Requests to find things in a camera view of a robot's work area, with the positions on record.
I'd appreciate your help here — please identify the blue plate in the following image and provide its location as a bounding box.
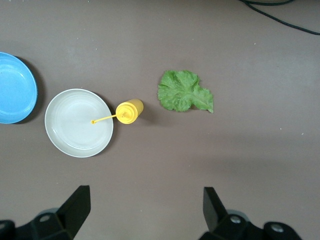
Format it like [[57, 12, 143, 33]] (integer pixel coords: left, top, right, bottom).
[[0, 51, 39, 125]]

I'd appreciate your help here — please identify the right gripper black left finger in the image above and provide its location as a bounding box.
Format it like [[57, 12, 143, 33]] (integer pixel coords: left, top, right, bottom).
[[0, 185, 91, 240]]

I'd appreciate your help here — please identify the beige plate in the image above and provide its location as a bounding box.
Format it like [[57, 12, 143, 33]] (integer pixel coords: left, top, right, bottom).
[[44, 88, 114, 158]]

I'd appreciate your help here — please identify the yellow mustard squeeze bottle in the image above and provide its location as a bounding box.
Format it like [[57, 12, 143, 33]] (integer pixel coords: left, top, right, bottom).
[[90, 98, 145, 125]]

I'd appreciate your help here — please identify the green lettuce leaf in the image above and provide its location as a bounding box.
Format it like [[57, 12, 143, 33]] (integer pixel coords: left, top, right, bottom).
[[157, 70, 215, 114]]

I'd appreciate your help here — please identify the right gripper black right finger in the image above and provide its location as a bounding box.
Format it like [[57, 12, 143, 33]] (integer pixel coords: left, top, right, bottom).
[[199, 186, 303, 240]]

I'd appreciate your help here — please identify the black cable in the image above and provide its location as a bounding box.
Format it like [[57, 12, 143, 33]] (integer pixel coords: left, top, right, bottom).
[[239, 0, 296, 5], [238, 0, 320, 36]]

